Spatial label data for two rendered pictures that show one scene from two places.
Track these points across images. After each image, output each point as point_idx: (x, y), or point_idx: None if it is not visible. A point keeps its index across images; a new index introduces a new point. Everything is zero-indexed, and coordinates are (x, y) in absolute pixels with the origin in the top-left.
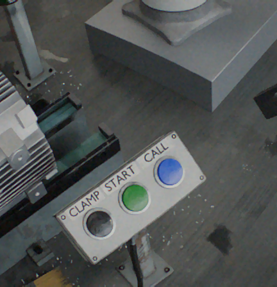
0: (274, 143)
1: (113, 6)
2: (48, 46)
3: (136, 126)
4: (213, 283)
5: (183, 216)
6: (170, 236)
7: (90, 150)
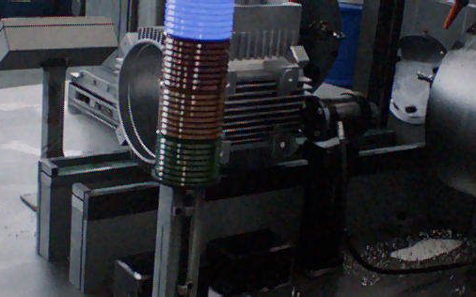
0: None
1: None
2: None
3: None
4: None
5: None
6: (9, 213)
7: (74, 167)
